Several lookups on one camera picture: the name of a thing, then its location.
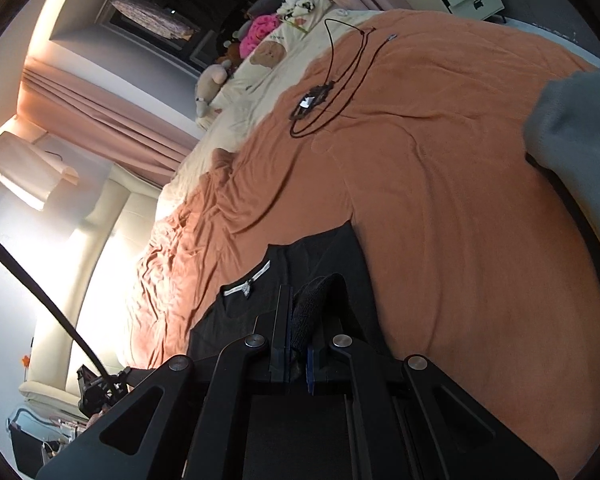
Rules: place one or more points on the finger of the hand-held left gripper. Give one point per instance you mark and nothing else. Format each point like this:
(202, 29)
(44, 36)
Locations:
(132, 377)

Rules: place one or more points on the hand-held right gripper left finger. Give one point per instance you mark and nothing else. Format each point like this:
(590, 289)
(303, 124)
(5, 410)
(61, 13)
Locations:
(281, 340)

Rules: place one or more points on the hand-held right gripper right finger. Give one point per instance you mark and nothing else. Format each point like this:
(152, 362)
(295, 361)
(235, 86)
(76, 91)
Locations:
(310, 370)

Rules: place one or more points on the black bear print t-shirt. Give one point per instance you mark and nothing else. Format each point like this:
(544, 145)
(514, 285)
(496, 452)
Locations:
(260, 300)

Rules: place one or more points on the dark bedside storage box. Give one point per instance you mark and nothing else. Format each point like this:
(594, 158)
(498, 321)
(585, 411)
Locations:
(30, 440)

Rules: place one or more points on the cream padded headboard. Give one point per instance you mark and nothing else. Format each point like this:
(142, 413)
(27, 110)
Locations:
(115, 240)

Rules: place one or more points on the orange bed sheet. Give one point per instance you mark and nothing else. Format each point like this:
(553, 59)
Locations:
(455, 210)

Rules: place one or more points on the white hanging cloth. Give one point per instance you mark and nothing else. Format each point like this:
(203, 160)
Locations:
(25, 165)

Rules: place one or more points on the long pink curtain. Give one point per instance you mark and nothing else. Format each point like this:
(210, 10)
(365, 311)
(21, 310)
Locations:
(105, 115)

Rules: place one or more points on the beige plush toy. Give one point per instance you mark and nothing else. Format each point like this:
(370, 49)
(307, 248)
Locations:
(212, 80)

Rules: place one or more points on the small brown plush toy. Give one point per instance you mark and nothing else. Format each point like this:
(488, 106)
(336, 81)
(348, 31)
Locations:
(232, 55)

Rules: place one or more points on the pink plush toy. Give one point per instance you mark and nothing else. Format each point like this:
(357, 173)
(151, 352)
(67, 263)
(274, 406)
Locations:
(260, 30)

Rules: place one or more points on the white spotted plush toy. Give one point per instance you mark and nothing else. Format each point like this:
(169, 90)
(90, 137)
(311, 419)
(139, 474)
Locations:
(300, 2)

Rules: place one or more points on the dark window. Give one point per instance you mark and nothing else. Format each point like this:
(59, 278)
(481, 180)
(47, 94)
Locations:
(130, 30)

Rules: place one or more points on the floral hanging garment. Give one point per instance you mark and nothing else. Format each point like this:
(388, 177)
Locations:
(150, 17)

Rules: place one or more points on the person's grey pants leg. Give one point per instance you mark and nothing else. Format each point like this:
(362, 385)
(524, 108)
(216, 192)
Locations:
(575, 125)

